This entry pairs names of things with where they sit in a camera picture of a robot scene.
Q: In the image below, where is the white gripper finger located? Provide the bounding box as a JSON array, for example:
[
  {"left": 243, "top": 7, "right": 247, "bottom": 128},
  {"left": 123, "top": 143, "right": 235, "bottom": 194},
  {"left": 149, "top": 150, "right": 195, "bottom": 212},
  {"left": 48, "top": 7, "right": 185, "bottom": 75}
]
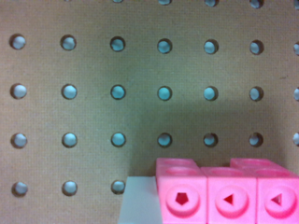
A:
[{"left": 118, "top": 176, "right": 163, "bottom": 224}]

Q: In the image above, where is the brown perforated pegboard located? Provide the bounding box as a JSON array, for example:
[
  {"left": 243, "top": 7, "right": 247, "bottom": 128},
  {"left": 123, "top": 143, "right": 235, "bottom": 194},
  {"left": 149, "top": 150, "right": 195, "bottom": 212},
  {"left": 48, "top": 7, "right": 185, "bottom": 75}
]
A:
[{"left": 0, "top": 0, "right": 299, "bottom": 224}]

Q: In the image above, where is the pink studded block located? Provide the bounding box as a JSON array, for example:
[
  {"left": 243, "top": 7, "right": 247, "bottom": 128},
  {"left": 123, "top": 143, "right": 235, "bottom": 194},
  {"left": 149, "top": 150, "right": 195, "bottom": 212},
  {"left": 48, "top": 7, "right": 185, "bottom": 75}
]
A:
[{"left": 156, "top": 158, "right": 299, "bottom": 224}]

